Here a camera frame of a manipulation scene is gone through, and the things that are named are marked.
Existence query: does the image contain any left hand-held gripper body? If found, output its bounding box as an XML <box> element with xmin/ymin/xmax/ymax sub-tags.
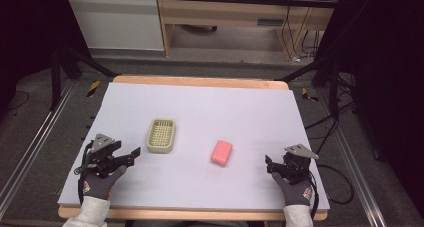
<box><xmin>85</xmin><ymin>132</ymin><xmax>130</xmax><ymax>180</ymax></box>

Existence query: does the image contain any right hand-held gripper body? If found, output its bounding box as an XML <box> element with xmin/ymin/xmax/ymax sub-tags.
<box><xmin>280</xmin><ymin>143</ymin><xmax>320</xmax><ymax>185</ymax></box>

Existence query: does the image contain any person's right hand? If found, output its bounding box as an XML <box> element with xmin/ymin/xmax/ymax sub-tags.
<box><xmin>271</xmin><ymin>171</ymin><xmax>316</xmax><ymax>207</ymax></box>

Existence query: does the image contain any person's left hand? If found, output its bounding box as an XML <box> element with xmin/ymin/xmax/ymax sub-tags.
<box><xmin>80</xmin><ymin>165</ymin><xmax>129</xmax><ymax>201</ymax></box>

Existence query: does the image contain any beige slotted soap dish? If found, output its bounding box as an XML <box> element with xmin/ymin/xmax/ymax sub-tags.
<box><xmin>145</xmin><ymin>117</ymin><xmax>177</xmax><ymax>155</ymax></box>

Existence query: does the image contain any pink soap bar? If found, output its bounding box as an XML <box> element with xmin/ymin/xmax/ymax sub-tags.
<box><xmin>210</xmin><ymin>139</ymin><xmax>234</xmax><ymax>168</ymax></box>

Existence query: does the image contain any yellow and black tape strip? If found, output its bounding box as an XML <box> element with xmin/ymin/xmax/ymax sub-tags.
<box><xmin>86</xmin><ymin>79</ymin><xmax>101</xmax><ymax>99</ymax></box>
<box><xmin>301</xmin><ymin>87</ymin><xmax>320</xmax><ymax>104</ymax></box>

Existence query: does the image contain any white foam board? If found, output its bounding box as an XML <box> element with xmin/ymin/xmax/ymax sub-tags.
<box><xmin>56</xmin><ymin>81</ymin><xmax>331</xmax><ymax>212</ymax></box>

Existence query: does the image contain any black metal stand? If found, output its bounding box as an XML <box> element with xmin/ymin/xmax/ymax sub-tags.
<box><xmin>49</xmin><ymin>46</ymin><xmax>118</xmax><ymax>112</ymax></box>
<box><xmin>274</xmin><ymin>58</ymin><xmax>342</xmax><ymax>119</ymax></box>

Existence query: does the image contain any wooden table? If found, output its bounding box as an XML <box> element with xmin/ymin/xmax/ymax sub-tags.
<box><xmin>57</xmin><ymin>74</ymin><xmax>329</xmax><ymax>222</ymax></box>

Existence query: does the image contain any black curtain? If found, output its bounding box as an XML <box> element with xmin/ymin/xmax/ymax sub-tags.
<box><xmin>314</xmin><ymin>0</ymin><xmax>424</xmax><ymax>218</ymax></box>
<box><xmin>0</xmin><ymin>0</ymin><xmax>69</xmax><ymax>111</ymax></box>

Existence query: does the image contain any white cabinet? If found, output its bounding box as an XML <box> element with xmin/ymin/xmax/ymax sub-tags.
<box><xmin>66</xmin><ymin>0</ymin><xmax>165</xmax><ymax>52</ymax></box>

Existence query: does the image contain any light wooden desk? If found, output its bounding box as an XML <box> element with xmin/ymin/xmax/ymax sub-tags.
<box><xmin>155</xmin><ymin>0</ymin><xmax>343</xmax><ymax>60</ymax></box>

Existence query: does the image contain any left hand-held gripper cable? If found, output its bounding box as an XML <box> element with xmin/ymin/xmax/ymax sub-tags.
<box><xmin>73</xmin><ymin>141</ymin><xmax>95</xmax><ymax>205</ymax></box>

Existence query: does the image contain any hand-held gripper cable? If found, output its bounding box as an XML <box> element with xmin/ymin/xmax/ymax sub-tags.
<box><xmin>73</xmin><ymin>141</ymin><xmax>95</xmax><ymax>205</ymax></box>
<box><xmin>307</xmin><ymin>171</ymin><xmax>322</xmax><ymax>221</ymax></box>

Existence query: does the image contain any right hand-held gripper cable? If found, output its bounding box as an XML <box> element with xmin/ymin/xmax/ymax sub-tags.
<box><xmin>307</xmin><ymin>171</ymin><xmax>322</xmax><ymax>221</ymax></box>

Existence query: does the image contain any aluminium floor rail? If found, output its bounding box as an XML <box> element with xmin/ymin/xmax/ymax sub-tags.
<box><xmin>0</xmin><ymin>79</ymin><xmax>78</xmax><ymax>219</ymax></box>
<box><xmin>317</xmin><ymin>88</ymin><xmax>388</xmax><ymax>227</ymax></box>

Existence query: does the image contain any black looped floor cable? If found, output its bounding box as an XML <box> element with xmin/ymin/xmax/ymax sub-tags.
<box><xmin>316</xmin><ymin>163</ymin><xmax>355</xmax><ymax>206</ymax></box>

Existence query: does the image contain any thin black floor cable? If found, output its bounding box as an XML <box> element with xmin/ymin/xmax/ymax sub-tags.
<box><xmin>5</xmin><ymin>90</ymin><xmax>31</xmax><ymax>113</ymax></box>

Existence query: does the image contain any bundle of desk cables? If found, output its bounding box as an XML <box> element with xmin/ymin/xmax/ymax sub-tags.
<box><xmin>280</xmin><ymin>5</ymin><xmax>322</xmax><ymax>62</ymax></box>

